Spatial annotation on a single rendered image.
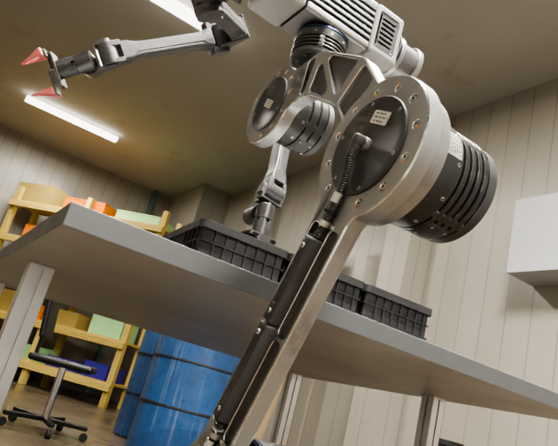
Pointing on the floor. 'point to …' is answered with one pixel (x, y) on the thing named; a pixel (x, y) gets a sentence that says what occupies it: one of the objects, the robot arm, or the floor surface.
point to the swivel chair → (54, 380)
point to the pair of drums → (172, 392)
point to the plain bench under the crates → (221, 321)
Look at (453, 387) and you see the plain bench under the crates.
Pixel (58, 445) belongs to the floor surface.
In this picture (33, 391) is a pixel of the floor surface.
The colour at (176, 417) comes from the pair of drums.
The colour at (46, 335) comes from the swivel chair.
